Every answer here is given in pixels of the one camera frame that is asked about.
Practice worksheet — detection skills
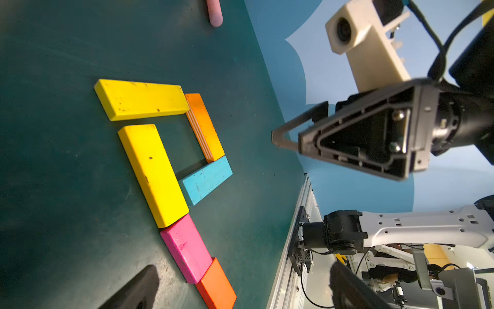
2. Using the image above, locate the orange block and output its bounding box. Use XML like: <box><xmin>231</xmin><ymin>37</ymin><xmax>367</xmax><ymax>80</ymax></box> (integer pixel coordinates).
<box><xmin>185</xmin><ymin>93</ymin><xmax>225</xmax><ymax>163</ymax></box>

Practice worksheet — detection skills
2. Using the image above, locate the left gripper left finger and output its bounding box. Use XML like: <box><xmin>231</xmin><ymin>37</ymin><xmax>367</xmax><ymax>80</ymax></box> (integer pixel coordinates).
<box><xmin>100</xmin><ymin>265</ymin><xmax>160</xmax><ymax>309</ymax></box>

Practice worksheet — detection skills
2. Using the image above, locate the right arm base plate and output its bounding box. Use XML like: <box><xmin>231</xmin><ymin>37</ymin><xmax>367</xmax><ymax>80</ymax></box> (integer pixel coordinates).
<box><xmin>288</xmin><ymin>206</ymin><xmax>312</xmax><ymax>277</ymax></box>

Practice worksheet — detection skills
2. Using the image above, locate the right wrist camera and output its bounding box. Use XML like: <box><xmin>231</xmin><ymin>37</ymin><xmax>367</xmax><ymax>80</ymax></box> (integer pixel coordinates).
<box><xmin>325</xmin><ymin>1</ymin><xmax>410</xmax><ymax>93</ymax></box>

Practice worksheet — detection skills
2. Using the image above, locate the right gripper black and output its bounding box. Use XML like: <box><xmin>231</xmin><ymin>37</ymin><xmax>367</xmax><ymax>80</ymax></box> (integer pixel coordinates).
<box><xmin>271</xmin><ymin>79</ymin><xmax>440</xmax><ymax>181</ymax></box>

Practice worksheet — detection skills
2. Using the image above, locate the teal block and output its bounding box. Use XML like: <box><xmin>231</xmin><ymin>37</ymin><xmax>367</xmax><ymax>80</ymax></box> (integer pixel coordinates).
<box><xmin>179</xmin><ymin>156</ymin><xmax>233</xmax><ymax>207</ymax></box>

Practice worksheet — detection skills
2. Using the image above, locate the magenta block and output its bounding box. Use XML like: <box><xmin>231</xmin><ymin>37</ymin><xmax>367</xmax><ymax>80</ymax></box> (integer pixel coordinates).
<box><xmin>160</xmin><ymin>214</ymin><xmax>212</xmax><ymax>285</ymax></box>

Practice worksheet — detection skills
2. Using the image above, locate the red block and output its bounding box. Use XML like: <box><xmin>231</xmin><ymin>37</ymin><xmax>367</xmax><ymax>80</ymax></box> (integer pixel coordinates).
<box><xmin>196</xmin><ymin>258</ymin><xmax>237</xmax><ymax>309</ymax></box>

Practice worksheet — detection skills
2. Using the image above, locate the long yellow block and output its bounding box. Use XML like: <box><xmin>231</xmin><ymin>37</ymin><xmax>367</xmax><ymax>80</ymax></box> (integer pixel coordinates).
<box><xmin>118</xmin><ymin>124</ymin><xmax>189</xmax><ymax>229</ymax></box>

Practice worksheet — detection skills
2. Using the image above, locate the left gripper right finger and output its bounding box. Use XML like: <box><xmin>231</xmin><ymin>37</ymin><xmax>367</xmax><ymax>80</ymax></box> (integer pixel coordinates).
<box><xmin>330</xmin><ymin>262</ymin><xmax>386</xmax><ymax>309</ymax></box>

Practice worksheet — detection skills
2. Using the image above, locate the aluminium front rail bed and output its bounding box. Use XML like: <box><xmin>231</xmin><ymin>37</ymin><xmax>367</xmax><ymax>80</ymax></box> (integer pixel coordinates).
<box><xmin>266</xmin><ymin>175</ymin><xmax>337</xmax><ymax>308</ymax></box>

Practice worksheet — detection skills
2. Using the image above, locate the purple pink toy fork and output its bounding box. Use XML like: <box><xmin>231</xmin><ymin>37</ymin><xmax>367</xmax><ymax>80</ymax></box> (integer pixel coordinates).
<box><xmin>207</xmin><ymin>0</ymin><xmax>223</xmax><ymax>27</ymax></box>

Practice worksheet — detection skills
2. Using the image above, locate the short yellow block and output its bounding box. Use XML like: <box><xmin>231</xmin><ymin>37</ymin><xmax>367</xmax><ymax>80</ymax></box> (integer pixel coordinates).
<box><xmin>94</xmin><ymin>79</ymin><xmax>189</xmax><ymax>122</ymax></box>

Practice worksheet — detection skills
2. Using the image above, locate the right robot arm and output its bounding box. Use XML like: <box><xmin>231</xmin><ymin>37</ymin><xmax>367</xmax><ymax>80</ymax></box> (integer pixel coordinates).
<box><xmin>271</xmin><ymin>1</ymin><xmax>493</xmax><ymax>254</ymax></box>

